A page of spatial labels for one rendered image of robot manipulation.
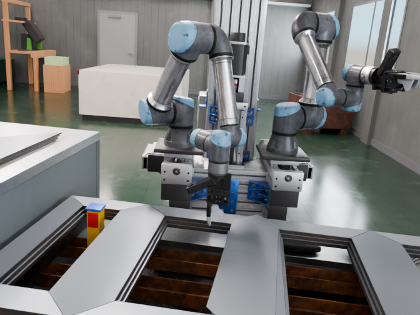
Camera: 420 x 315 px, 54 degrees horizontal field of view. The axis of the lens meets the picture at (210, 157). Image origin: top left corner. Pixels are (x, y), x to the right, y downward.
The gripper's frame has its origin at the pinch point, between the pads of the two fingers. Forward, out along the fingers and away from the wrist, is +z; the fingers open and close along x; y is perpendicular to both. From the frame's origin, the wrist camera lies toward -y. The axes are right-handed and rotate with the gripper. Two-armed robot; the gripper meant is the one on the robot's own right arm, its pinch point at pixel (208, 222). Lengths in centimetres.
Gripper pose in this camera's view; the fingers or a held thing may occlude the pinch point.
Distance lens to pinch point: 157.4
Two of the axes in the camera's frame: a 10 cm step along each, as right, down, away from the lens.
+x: 1.3, -2.6, 9.6
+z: -0.7, 9.6, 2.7
